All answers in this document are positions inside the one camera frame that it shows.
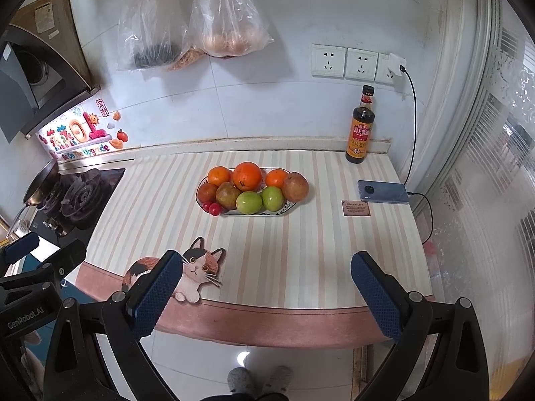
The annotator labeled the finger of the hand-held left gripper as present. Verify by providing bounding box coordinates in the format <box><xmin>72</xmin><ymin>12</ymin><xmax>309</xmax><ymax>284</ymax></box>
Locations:
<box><xmin>0</xmin><ymin>233</ymin><xmax>41</xmax><ymax>266</ymax></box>
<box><xmin>0</xmin><ymin>239</ymin><xmax>87</xmax><ymax>297</ymax></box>

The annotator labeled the small plastic bag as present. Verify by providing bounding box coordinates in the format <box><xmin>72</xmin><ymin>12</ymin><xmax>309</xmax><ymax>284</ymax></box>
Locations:
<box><xmin>167</xmin><ymin>46</ymin><xmax>206</xmax><ymax>72</ymax></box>

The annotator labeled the dark sauce bottle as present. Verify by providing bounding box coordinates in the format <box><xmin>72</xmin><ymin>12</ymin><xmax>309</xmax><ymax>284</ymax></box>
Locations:
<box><xmin>345</xmin><ymin>85</ymin><xmax>376</xmax><ymax>164</ymax></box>

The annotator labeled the blue smartphone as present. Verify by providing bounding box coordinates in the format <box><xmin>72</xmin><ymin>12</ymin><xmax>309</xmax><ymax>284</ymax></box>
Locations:
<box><xmin>357</xmin><ymin>179</ymin><xmax>410</xmax><ymax>205</ymax></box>

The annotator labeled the grey slipper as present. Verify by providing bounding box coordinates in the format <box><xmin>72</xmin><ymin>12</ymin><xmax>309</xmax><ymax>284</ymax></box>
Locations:
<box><xmin>227</xmin><ymin>367</ymin><xmax>255</xmax><ymax>394</ymax></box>
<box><xmin>261</xmin><ymin>365</ymin><xmax>293</xmax><ymax>393</ymax></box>

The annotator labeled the brown label card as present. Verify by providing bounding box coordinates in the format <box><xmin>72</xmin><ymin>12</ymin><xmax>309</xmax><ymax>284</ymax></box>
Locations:
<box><xmin>342</xmin><ymin>200</ymin><xmax>372</xmax><ymax>217</ymax></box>

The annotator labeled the floral printed plate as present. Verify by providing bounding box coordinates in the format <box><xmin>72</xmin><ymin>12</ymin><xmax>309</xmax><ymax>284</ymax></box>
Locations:
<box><xmin>196</xmin><ymin>170</ymin><xmax>298</xmax><ymax>217</ymax></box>

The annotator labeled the clear plastic bag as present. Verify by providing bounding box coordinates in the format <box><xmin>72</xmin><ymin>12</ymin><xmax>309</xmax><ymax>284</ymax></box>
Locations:
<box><xmin>186</xmin><ymin>0</ymin><xmax>274</xmax><ymax>58</ymax></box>
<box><xmin>117</xmin><ymin>0</ymin><xmax>189</xmax><ymax>72</ymax></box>

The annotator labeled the green apple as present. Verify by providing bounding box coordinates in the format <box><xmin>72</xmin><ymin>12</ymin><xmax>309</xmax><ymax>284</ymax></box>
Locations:
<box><xmin>236</xmin><ymin>191</ymin><xmax>264</xmax><ymax>215</ymax></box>
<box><xmin>261</xmin><ymin>186</ymin><xmax>285</xmax><ymax>212</ymax></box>

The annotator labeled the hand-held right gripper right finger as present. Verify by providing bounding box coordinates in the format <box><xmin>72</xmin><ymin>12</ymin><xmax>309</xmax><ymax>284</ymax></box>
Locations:
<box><xmin>350</xmin><ymin>251</ymin><xmax>490</xmax><ymax>401</ymax></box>

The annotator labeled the black gas stove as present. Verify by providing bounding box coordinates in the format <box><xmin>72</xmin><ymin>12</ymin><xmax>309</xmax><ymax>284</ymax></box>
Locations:
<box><xmin>31</xmin><ymin>168</ymin><xmax>126</xmax><ymax>239</ymax></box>

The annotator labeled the black frying pan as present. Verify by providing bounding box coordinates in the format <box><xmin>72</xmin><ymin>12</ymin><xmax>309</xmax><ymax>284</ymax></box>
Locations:
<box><xmin>8</xmin><ymin>159</ymin><xmax>60</xmax><ymax>235</ymax></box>

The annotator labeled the white wall socket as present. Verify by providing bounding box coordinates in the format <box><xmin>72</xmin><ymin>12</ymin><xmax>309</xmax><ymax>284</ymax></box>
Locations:
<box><xmin>311</xmin><ymin>44</ymin><xmax>347</xmax><ymax>78</ymax></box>
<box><xmin>345</xmin><ymin>48</ymin><xmax>379</xmax><ymax>81</ymax></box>
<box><xmin>375</xmin><ymin>53</ymin><xmax>396</xmax><ymax>84</ymax></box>

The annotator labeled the colourful wall sticker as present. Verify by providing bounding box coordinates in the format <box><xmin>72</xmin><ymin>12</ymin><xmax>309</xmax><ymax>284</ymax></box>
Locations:
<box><xmin>37</xmin><ymin>98</ymin><xmax>129</xmax><ymax>161</ymax></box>

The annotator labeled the striped cat print tablecloth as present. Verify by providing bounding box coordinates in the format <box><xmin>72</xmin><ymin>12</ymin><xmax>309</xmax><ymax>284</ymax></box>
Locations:
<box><xmin>77</xmin><ymin>147</ymin><xmax>435</xmax><ymax>349</ymax></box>

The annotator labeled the white charger plug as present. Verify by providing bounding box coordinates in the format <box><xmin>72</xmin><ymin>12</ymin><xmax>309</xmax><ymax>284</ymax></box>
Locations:
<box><xmin>389</xmin><ymin>53</ymin><xmax>408</xmax><ymax>77</ymax></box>

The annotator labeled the red apple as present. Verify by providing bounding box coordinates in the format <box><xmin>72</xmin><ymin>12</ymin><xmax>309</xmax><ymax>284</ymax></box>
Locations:
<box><xmin>197</xmin><ymin>182</ymin><xmax>219</xmax><ymax>204</ymax></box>
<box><xmin>216</xmin><ymin>181</ymin><xmax>242</xmax><ymax>210</ymax></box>
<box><xmin>282</xmin><ymin>171</ymin><xmax>310</xmax><ymax>202</ymax></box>

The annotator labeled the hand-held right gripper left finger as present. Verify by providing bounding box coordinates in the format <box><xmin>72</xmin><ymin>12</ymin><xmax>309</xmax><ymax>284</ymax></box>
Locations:
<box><xmin>42</xmin><ymin>250</ymin><xmax>185</xmax><ymax>401</ymax></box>

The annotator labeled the black charging cable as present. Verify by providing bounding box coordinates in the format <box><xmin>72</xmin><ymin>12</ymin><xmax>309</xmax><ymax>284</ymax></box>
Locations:
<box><xmin>399</xmin><ymin>64</ymin><xmax>434</xmax><ymax>245</ymax></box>

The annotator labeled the orange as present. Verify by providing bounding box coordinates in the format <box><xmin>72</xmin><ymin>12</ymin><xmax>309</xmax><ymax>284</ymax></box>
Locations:
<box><xmin>265</xmin><ymin>169</ymin><xmax>290</xmax><ymax>188</ymax></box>
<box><xmin>233</xmin><ymin>161</ymin><xmax>264</xmax><ymax>193</ymax></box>
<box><xmin>208</xmin><ymin>166</ymin><xmax>232</xmax><ymax>187</ymax></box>

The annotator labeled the black range hood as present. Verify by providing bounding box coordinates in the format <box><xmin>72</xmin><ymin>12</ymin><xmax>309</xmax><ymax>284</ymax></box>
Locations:
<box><xmin>0</xmin><ymin>23</ymin><xmax>101</xmax><ymax>145</ymax></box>

